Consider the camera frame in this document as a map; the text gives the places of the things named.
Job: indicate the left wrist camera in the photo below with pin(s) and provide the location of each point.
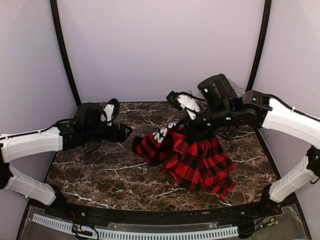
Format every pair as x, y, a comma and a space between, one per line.
110, 111

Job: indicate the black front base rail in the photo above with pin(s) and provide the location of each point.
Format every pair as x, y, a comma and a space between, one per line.
243, 215

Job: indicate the black frame post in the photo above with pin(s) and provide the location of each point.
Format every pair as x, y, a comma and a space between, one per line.
260, 44
63, 51

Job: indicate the white slotted cable duct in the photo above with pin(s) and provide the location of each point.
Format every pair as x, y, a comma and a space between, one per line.
121, 231

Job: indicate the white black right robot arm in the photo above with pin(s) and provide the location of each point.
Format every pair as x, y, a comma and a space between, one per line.
220, 106

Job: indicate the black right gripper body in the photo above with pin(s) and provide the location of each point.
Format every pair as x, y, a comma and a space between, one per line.
189, 125

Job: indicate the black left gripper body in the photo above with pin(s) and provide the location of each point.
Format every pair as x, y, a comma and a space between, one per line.
113, 136

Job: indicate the red black plaid shirt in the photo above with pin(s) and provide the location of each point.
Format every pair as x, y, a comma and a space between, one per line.
196, 161

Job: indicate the black right frame post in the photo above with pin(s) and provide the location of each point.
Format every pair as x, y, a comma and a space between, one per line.
260, 44

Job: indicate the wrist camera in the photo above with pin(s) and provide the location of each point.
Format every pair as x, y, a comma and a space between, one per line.
183, 101
110, 111

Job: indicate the black left frame post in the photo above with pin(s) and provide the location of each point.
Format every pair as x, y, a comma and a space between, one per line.
63, 51

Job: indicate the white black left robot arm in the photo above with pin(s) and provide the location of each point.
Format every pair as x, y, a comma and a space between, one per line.
92, 122

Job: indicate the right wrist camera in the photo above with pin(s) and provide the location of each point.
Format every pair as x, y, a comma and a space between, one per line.
183, 101

